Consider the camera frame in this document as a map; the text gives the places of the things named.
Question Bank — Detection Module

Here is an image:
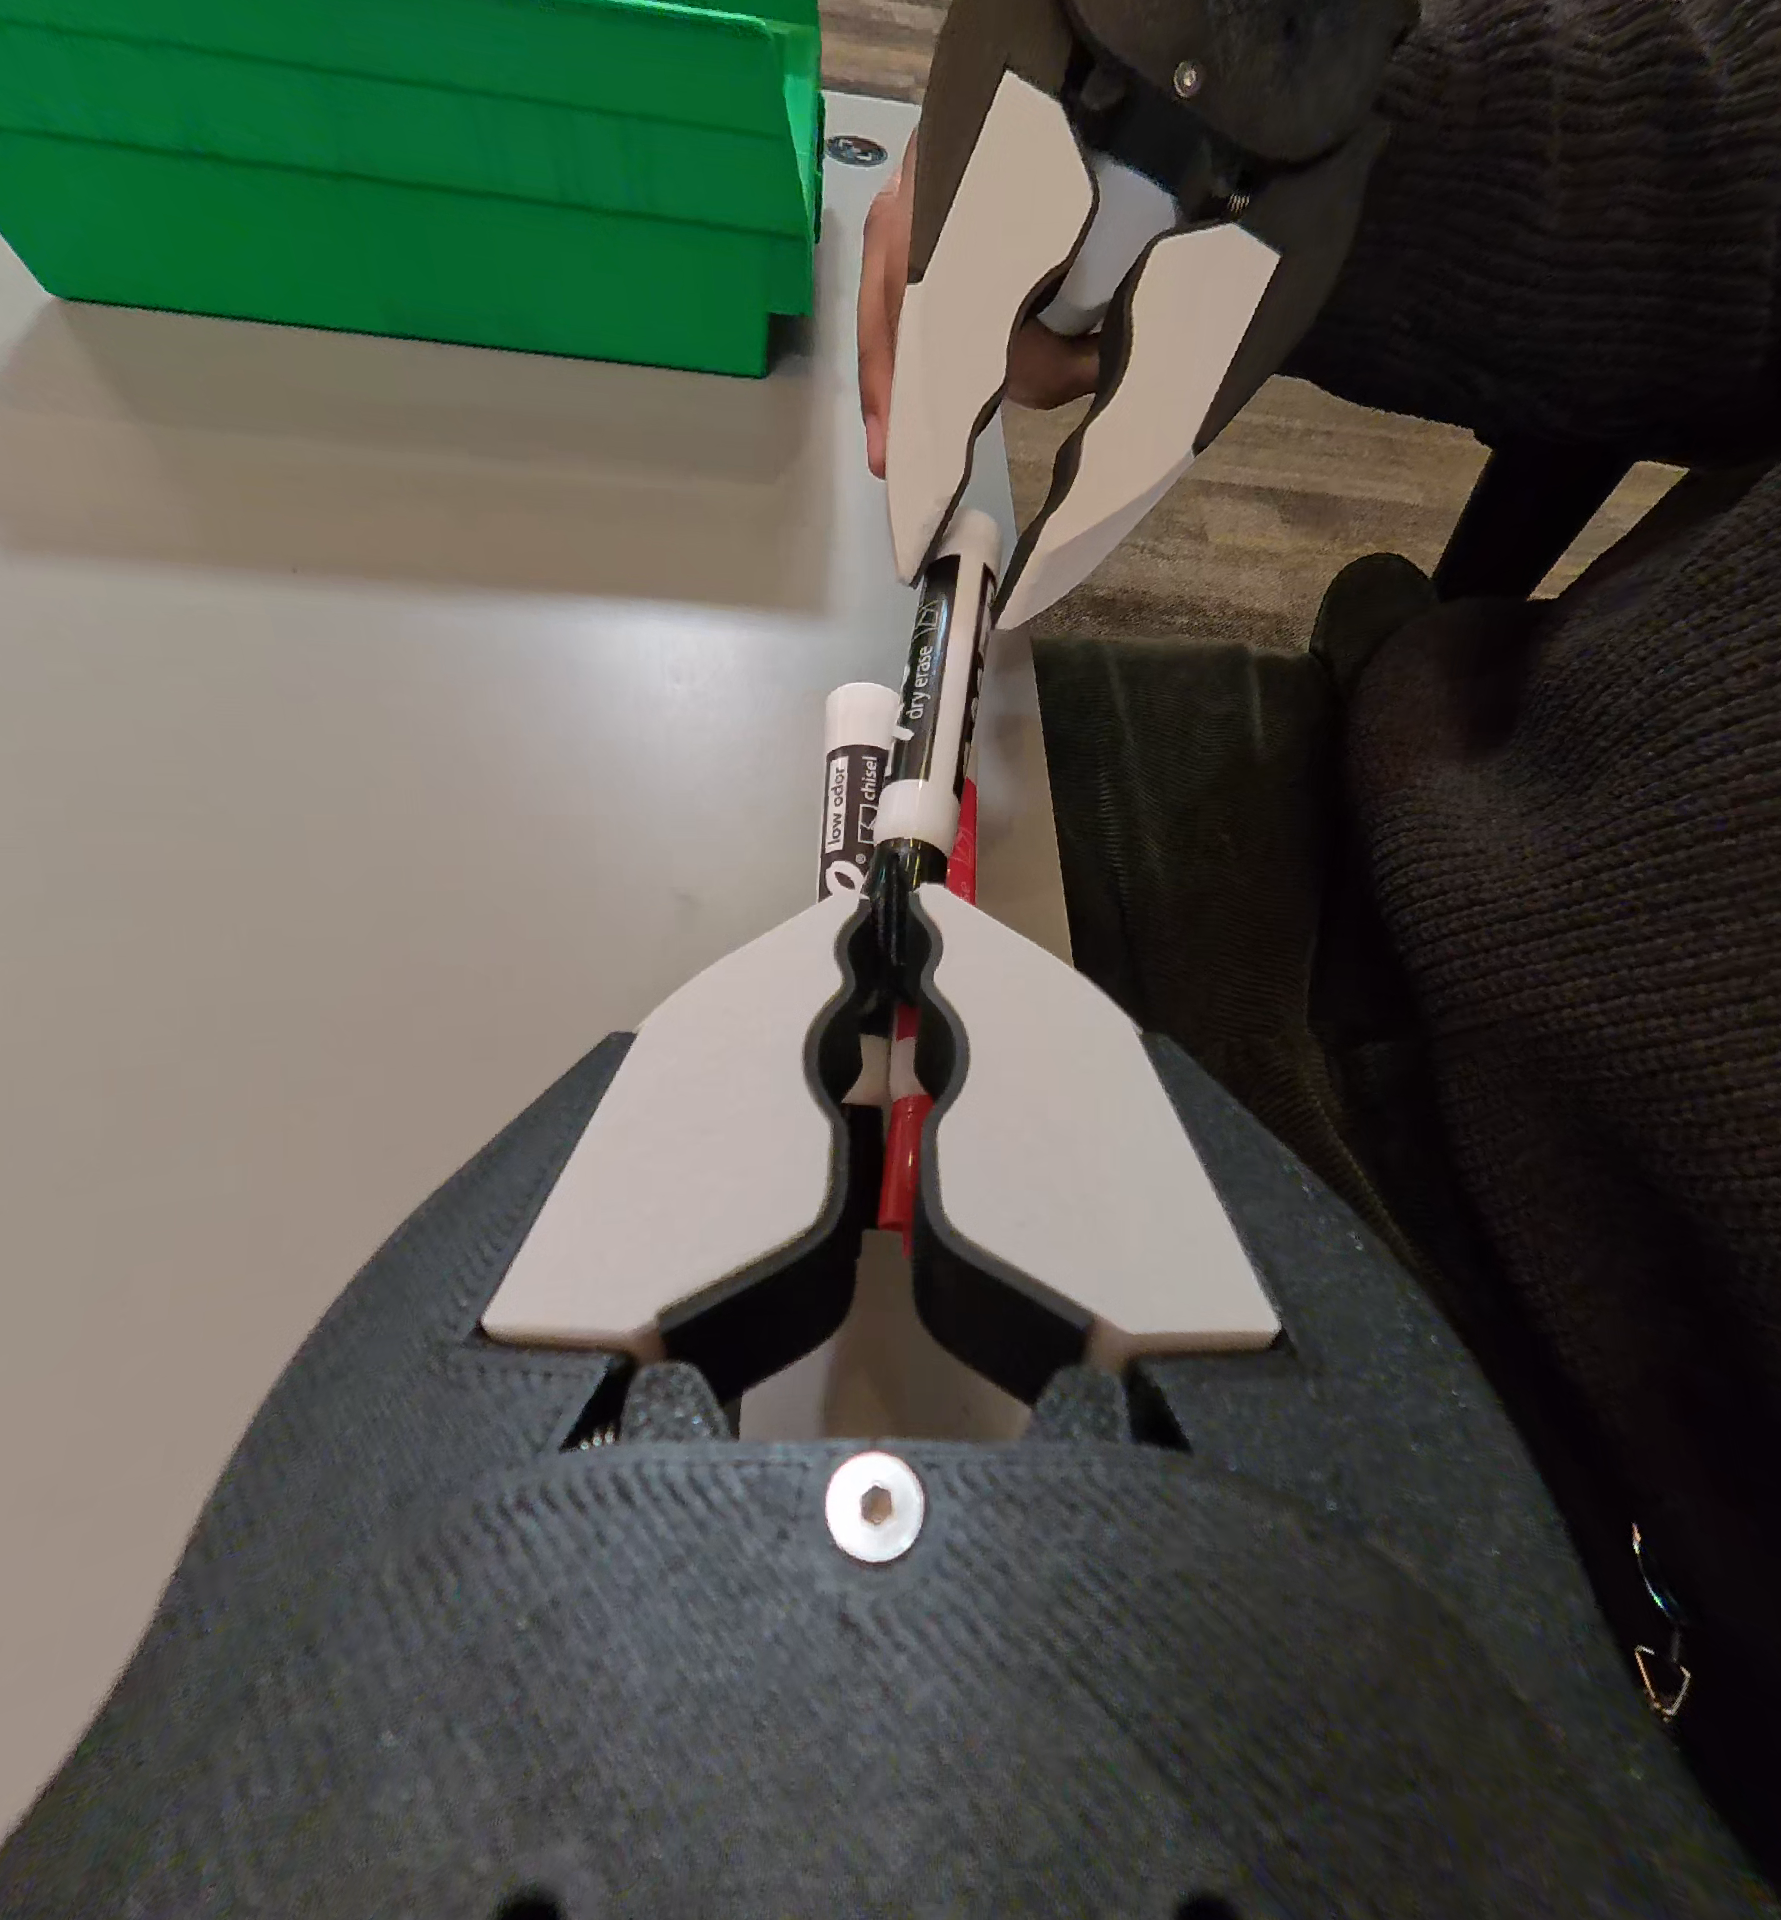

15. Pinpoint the metal key ring clip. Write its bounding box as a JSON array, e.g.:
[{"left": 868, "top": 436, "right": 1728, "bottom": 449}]
[{"left": 1624, "top": 1518, "right": 1701, "bottom": 1723}]

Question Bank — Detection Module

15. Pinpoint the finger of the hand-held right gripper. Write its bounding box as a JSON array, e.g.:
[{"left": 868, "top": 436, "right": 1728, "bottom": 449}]
[
  {"left": 988, "top": 225, "right": 1286, "bottom": 636},
  {"left": 887, "top": 73, "right": 1102, "bottom": 590}
]

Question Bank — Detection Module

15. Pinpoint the person's right hand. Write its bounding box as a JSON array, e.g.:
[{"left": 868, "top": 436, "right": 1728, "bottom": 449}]
[{"left": 852, "top": 141, "right": 1113, "bottom": 485}]

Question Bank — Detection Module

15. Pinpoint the green plastic bin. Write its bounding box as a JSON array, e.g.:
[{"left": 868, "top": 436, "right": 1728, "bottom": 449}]
[{"left": 0, "top": 0, "right": 831, "bottom": 378}]

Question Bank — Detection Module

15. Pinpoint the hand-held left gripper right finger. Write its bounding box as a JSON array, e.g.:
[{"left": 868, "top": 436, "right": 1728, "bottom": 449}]
[{"left": 902, "top": 887, "right": 1285, "bottom": 1412}]

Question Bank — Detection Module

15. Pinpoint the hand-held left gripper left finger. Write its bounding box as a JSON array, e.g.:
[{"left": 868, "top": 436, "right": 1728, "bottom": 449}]
[{"left": 481, "top": 898, "right": 874, "bottom": 1406}]

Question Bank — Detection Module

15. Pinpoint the red dry erase marker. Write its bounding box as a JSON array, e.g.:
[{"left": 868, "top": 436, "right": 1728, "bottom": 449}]
[{"left": 877, "top": 630, "right": 1000, "bottom": 1259}]

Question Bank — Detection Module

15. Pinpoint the person's dark trouser leg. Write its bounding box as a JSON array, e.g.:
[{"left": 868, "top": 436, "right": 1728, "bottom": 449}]
[{"left": 1032, "top": 552, "right": 1439, "bottom": 1142}]

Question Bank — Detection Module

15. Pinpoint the grey desk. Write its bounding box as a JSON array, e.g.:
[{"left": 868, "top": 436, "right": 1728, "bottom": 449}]
[{"left": 0, "top": 81, "right": 1079, "bottom": 1878}]

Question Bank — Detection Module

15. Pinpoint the person's torso in black sweater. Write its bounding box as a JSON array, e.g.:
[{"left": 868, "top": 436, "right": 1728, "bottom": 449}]
[{"left": 1348, "top": 420, "right": 1781, "bottom": 1908}]

